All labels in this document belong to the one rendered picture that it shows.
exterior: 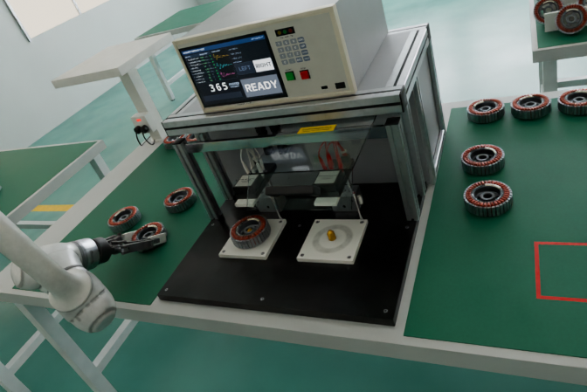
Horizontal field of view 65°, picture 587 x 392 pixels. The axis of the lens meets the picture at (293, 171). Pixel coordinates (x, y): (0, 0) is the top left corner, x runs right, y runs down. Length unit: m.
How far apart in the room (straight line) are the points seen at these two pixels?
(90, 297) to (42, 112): 5.22
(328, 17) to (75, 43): 5.94
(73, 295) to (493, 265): 0.94
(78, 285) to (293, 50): 0.74
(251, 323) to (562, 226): 0.74
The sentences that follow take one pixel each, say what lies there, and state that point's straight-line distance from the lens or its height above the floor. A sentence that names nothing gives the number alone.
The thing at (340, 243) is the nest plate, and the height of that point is 0.78.
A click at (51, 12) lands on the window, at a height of 1.16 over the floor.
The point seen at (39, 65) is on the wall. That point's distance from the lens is 6.45.
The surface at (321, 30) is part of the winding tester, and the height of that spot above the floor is 1.27.
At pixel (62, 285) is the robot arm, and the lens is 1.18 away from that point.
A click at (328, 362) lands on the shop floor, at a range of 1.95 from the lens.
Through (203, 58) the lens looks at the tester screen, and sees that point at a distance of 1.21.
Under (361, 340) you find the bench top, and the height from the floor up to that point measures 0.74.
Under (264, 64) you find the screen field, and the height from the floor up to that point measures 1.22.
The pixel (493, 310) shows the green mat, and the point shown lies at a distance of 1.03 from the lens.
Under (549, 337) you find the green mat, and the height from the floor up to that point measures 0.75.
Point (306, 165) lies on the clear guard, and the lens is 0.97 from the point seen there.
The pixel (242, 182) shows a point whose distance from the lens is 1.29.
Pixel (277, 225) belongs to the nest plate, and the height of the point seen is 0.78.
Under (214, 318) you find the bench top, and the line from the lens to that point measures 1.20.
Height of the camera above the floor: 1.55
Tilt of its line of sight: 30 degrees down
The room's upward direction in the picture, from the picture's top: 20 degrees counter-clockwise
